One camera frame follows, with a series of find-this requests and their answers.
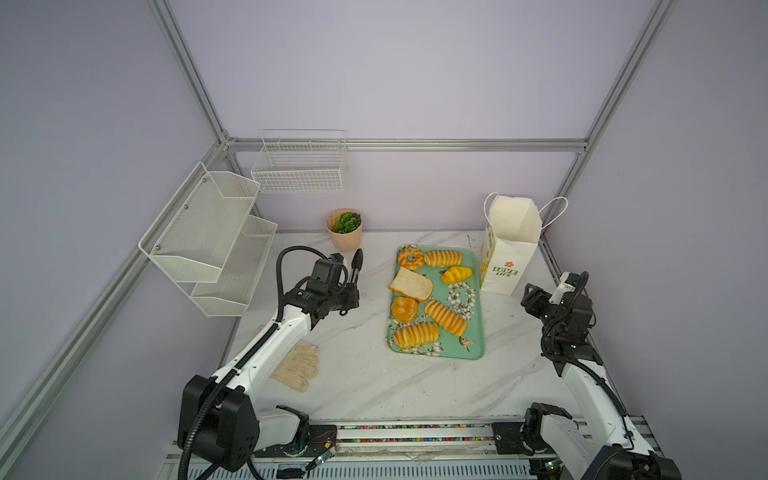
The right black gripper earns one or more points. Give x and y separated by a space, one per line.
537 297

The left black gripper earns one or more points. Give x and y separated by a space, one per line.
352 300

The white paper bag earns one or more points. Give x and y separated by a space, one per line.
513 228

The yellow fake bread roll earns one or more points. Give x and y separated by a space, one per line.
404 309

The long ridged fake bread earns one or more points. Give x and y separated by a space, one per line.
446 318

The small yellow ridged bun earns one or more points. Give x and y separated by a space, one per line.
456 274

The fake toast slice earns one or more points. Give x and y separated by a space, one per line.
410 284

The orange fake donut bread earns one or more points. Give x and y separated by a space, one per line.
411 258

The yellow ridged fake croissant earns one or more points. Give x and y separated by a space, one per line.
443 258

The ridged yellow fake loaf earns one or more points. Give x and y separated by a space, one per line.
415 336

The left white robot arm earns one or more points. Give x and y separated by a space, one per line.
219 421

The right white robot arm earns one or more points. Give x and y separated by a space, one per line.
614 448

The potted green plant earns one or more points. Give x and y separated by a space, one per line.
345 229

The green floral tray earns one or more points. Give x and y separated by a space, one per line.
462 298

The white two-tier mesh shelf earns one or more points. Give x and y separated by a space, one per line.
210 243

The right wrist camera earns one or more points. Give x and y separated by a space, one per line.
567 284

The white wire basket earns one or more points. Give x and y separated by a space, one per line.
301 161

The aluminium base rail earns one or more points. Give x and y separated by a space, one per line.
417 439

